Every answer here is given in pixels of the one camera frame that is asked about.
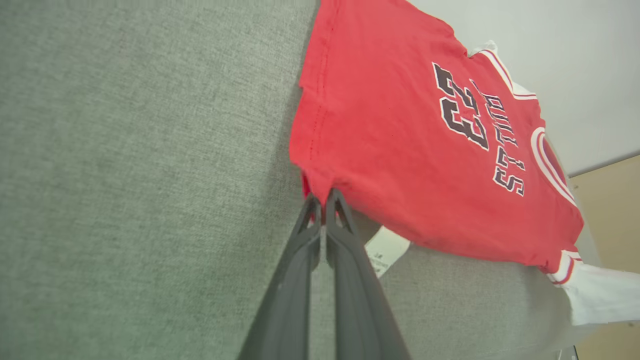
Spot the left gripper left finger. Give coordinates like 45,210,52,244
239,194,323,360

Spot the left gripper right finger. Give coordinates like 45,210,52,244
325,188,412,360

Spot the red Bulls jersey shirt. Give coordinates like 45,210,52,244
289,0,640,326

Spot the grey fabric sofa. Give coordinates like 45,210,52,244
0,0,606,360

